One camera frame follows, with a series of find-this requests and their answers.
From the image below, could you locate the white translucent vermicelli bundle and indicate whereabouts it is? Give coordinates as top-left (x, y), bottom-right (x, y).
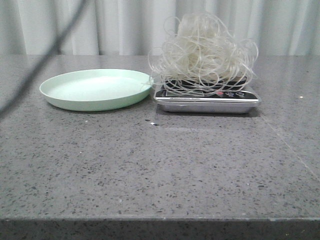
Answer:
top-left (148, 12), bottom-right (259, 97)

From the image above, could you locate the black and silver kitchen scale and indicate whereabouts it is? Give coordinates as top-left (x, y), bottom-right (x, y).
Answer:
top-left (153, 76), bottom-right (261, 114)

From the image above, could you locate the light green round plate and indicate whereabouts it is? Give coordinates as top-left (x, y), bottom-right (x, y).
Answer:
top-left (39, 69), bottom-right (151, 112)

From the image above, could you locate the white pleated curtain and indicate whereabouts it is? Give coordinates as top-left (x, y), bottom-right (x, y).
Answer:
top-left (0, 0), bottom-right (320, 56)

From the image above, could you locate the blurred black cable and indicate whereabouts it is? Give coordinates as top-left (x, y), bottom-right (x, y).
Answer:
top-left (0, 0), bottom-right (90, 121)

